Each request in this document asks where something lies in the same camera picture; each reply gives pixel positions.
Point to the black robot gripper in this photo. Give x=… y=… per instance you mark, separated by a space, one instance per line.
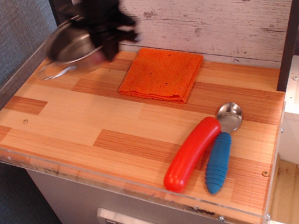
x=105 y=23

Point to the stainless steel pot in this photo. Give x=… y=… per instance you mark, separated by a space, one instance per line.
x=69 y=48

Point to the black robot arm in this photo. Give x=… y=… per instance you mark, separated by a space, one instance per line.
x=102 y=19

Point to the orange folded cloth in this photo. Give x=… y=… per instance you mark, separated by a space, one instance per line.
x=162 y=75

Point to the red plastic sausage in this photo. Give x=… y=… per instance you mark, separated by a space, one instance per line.
x=190 y=152

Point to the clear acrylic edge guard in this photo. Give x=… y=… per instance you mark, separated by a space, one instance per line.
x=200 y=206

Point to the grey toy fridge cabinet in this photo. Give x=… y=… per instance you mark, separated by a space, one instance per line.
x=76 y=203

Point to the dark left shelf post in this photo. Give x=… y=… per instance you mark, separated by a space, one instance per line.
x=56 y=5

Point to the dark shelf post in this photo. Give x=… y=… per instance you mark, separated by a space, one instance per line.
x=289 y=46
x=56 y=5

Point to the blue handled metal spoon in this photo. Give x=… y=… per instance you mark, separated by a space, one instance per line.
x=230 y=118

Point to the dark right shelf post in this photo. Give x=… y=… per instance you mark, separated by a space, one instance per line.
x=289 y=46

